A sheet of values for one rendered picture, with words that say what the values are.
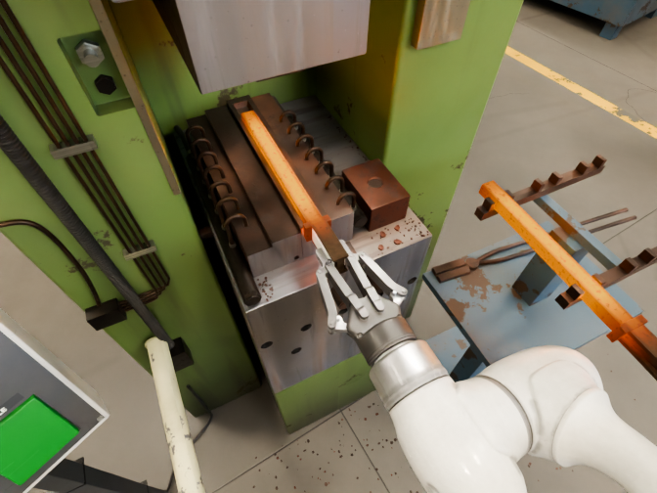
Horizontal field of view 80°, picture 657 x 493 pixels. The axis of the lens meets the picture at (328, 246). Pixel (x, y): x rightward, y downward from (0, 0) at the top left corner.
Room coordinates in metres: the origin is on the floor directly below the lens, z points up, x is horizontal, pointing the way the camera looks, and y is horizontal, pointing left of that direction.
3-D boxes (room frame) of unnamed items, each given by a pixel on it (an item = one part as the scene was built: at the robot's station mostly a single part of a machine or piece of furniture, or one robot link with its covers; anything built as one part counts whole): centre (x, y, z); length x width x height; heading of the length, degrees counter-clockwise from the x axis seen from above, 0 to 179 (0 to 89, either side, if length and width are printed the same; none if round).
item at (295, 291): (0.64, 0.09, 0.69); 0.56 x 0.38 x 0.45; 26
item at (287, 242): (0.61, 0.14, 0.96); 0.42 x 0.20 x 0.09; 26
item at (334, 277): (0.30, -0.03, 1.00); 0.11 x 0.01 x 0.04; 31
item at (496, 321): (0.47, -0.47, 0.70); 0.40 x 0.30 x 0.02; 115
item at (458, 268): (0.62, -0.54, 0.71); 0.60 x 0.04 x 0.01; 110
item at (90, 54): (0.47, 0.29, 1.25); 0.03 x 0.03 x 0.07; 26
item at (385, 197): (0.55, -0.09, 0.95); 0.12 x 0.09 x 0.07; 26
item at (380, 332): (0.24, -0.07, 1.00); 0.09 x 0.08 x 0.07; 26
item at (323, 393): (0.64, 0.09, 0.23); 0.56 x 0.38 x 0.47; 26
